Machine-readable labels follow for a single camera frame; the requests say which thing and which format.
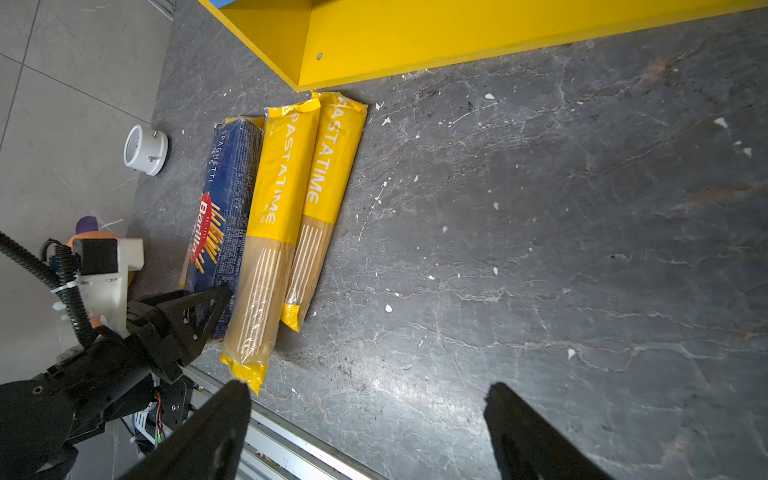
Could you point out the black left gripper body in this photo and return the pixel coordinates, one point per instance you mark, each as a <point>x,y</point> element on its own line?
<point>165,333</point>

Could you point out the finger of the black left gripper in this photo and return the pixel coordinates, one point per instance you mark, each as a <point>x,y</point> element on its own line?
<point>194,316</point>

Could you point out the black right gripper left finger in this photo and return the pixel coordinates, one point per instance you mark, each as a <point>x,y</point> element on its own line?
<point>208,445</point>

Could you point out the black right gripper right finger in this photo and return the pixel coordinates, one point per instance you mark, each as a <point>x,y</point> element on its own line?
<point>526,446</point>

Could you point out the dark blue spaghetti No5 bag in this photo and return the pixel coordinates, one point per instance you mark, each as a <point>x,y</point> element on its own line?
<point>225,204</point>

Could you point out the yellow Pastatime spaghetti bag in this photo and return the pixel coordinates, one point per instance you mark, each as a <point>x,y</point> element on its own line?
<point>271,239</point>

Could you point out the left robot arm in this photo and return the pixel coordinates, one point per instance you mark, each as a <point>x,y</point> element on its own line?
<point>44,418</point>

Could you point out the round white gauge clock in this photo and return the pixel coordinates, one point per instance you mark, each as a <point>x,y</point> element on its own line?
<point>145,150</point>

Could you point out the yellow shelf unit frame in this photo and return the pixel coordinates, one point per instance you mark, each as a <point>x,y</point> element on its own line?
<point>321,44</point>

